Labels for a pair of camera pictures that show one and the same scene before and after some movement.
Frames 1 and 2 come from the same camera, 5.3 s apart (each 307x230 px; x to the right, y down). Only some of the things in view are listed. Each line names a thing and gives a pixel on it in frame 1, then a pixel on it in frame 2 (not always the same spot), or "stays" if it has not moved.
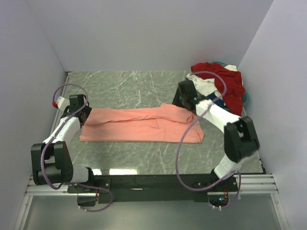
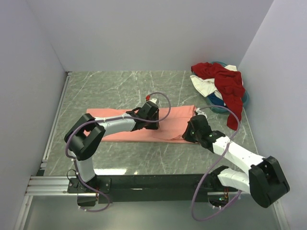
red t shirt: (229, 84) stays
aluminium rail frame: (262, 183) stays
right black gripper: (175, 101) to (186, 136)
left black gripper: (87, 109) to (155, 126)
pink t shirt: (161, 123) stays
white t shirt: (206, 86) stays
